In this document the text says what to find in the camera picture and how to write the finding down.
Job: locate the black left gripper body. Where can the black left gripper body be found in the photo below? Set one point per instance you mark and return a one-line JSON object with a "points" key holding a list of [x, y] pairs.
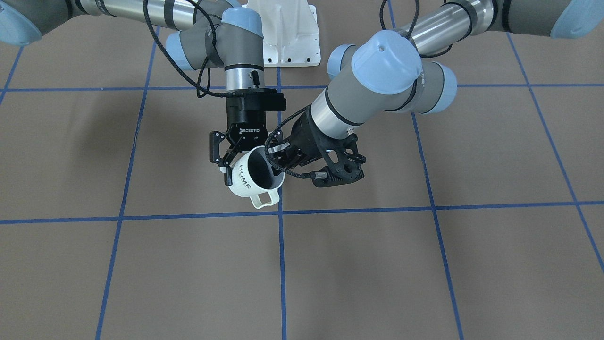
{"points": [[304, 135]]}

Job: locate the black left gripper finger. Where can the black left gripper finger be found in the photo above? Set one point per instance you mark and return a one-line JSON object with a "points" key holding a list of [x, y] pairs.
{"points": [[279, 152]]}

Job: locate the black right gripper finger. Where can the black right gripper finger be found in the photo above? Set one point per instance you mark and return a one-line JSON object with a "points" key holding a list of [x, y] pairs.
{"points": [[215, 139]]}

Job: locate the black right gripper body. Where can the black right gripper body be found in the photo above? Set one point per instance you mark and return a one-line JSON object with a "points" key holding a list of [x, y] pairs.
{"points": [[247, 120]]}

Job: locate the white plastic cup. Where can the white plastic cup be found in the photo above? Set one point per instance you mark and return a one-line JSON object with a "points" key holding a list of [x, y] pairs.
{"points": [[253, 177]]}

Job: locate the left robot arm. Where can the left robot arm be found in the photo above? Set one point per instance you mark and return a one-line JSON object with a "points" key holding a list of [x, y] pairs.
{"points": [[390, 72]]}

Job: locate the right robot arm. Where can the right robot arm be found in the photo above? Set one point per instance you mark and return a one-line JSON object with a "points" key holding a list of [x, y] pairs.
{"points": [[217, 45]]}

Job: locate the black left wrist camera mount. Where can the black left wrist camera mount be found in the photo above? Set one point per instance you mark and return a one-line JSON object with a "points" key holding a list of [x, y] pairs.
{"points": [[343, 161]]}

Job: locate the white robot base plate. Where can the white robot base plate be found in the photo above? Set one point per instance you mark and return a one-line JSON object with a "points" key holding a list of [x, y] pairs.
{"points": [[291, 32]]}

